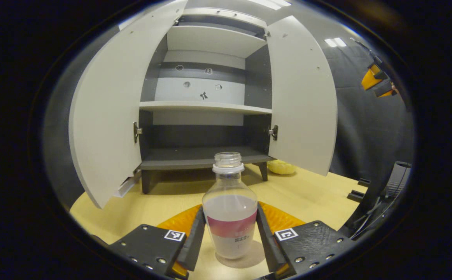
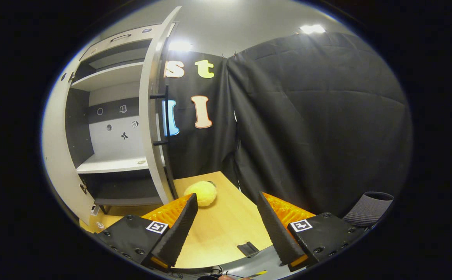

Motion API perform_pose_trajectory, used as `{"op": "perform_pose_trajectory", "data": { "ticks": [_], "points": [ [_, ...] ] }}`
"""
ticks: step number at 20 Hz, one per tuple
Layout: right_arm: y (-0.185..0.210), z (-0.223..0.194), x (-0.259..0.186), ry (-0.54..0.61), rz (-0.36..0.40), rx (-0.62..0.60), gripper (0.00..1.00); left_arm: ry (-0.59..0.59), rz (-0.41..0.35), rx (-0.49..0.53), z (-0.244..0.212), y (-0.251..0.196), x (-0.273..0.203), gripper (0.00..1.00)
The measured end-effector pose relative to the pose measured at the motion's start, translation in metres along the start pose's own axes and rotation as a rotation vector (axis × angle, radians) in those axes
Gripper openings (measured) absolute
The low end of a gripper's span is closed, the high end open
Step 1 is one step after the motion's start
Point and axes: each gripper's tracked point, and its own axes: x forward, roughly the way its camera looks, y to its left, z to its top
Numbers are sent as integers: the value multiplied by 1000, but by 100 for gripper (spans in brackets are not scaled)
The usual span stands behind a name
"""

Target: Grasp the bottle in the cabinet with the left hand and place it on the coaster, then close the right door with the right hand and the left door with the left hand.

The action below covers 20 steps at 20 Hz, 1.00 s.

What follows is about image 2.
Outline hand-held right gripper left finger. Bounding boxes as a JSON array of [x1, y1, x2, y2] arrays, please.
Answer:
[[94, 193, 198, 270]]

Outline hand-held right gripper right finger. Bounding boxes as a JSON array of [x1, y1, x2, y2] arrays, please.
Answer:
[[257, 191, 366, 272]]

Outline grey cabinet body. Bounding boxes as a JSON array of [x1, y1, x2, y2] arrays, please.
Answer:
[[65, 24, 178, 207]]

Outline small black clip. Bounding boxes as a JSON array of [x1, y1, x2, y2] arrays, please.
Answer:
[[237, 241, 260, 257]]

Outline yellow plush ball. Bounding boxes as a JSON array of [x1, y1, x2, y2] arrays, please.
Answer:
[[183, 180, 217, 207]]

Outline black ribbed object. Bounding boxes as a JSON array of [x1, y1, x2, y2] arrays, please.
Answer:
[[343, 191, 394, 228]]

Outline black backdrop cloth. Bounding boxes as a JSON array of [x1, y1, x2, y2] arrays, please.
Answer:
[[164, 31, 413, 218]]

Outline ceiling light panel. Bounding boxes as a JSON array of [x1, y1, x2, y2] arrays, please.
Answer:
[[300, 24, 326, 34], [168, 40, 193, 52]]

